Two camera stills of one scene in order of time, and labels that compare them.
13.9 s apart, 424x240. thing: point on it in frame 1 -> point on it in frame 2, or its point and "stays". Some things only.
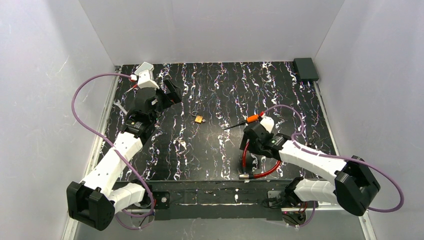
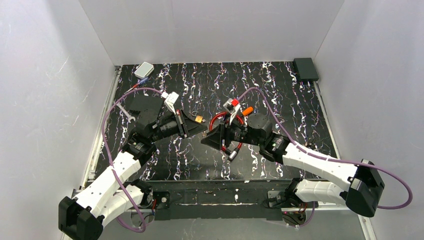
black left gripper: [162, 98] -> [182, 123]
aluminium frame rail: [68, 233] stays
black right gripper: [257, 129] -> [224, 134]
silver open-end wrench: [118, 103] stays
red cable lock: [244, 175] -> [233, 154]
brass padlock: [198, 119] stays
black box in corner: [305, 69] stays
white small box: [143, 66] stays
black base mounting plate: [253, 200] stays
